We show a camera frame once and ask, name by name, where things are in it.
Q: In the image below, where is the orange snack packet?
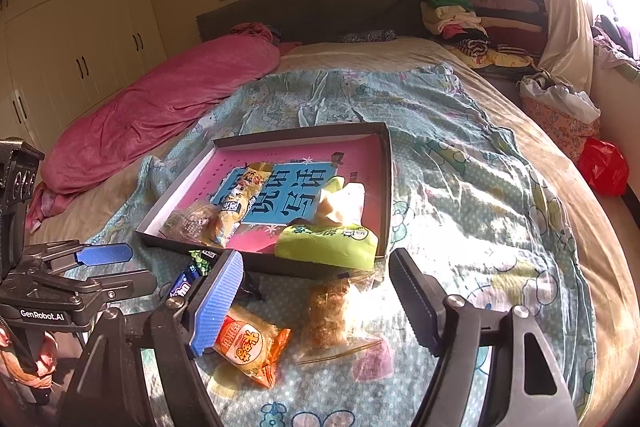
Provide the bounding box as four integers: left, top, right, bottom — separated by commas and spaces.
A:
212, 307, 292, 390

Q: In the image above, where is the pink book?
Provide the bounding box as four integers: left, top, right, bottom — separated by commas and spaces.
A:
160, 146, 386, 258

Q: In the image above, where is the pile of folded clothes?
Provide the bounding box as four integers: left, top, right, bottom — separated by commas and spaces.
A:
421, 0, 551, 68

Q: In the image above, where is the long yellow snack packet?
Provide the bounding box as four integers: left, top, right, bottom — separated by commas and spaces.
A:
207, 162, 273, 248

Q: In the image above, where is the person's left hand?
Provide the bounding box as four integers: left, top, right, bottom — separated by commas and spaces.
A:
0, 327, 58, 392

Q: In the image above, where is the dark patterned pillow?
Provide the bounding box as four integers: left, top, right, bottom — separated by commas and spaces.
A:
337, 28, 398, 44

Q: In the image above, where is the blue cookie packet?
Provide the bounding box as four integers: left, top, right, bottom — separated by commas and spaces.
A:
167, 264, 201, 300

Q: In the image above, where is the pink blanket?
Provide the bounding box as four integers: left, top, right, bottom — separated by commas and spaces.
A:
25, 23, 281, 233

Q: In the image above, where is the dark grey headboard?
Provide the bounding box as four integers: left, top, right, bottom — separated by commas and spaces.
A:
196, 0, 432, 44

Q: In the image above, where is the bed with beige sheet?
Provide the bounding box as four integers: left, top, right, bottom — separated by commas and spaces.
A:
25, 37, 640, 427

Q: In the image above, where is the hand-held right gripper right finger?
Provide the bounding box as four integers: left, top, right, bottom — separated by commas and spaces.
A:
389, 248, 578, 427

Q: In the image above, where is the round cracker clear packet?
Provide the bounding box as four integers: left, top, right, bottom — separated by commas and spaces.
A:
162, 201, 226, 248

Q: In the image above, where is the red plastic bag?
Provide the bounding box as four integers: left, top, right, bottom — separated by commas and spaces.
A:
579, 138, 630, 198

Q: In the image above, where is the heap of clothes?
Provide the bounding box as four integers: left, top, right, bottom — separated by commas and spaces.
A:
590, 14, 640, 82

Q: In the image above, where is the light green snack packet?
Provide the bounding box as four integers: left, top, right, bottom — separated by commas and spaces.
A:
274, 219, 378, 272

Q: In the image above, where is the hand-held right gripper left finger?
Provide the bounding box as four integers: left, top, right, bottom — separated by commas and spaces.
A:
60, 249, 245, 427

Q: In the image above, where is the shallow black cardboard box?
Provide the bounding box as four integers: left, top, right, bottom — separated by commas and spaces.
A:
135, 122, 393, 280

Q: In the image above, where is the blue cartoon printed blanket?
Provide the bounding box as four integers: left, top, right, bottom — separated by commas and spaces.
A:
85, 62, 598, 427

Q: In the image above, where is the small green white packet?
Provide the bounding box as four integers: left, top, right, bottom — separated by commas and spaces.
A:
187, 249, 223, 278

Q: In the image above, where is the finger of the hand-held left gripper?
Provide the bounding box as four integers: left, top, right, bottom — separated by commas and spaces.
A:
47, 243, 134, 269
65, 269, 158, 308

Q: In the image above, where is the floral fabric bag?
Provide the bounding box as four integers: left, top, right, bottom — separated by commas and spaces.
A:
519, 74, 602, 162

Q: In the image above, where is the clear zip bag of snacks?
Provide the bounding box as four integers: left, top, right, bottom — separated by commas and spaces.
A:
295, 272, 388, 365

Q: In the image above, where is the cream snack packet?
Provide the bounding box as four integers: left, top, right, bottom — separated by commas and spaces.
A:
315, 176, 366, 228

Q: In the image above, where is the cream wardrobe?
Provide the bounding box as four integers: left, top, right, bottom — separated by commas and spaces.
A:
0, 0, 168, 152

